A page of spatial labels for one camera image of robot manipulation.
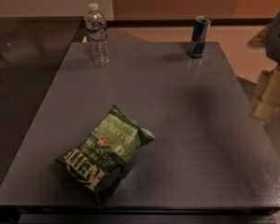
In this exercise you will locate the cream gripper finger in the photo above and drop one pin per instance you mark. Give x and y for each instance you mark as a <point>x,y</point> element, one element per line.
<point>266,103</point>

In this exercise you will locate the green jalapeno chip bag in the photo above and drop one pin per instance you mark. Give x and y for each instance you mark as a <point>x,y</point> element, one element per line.
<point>98,162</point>

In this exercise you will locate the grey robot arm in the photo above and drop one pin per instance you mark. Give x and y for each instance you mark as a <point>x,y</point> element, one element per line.
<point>273,40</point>

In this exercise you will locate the clear plastic water bottle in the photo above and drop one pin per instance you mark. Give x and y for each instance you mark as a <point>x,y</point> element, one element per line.
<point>98,35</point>

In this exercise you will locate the blue silver energy drink can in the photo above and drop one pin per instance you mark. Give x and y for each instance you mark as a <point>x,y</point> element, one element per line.
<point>198,41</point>

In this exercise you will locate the dark side table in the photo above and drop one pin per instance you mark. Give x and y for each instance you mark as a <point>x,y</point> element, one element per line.
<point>31,51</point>

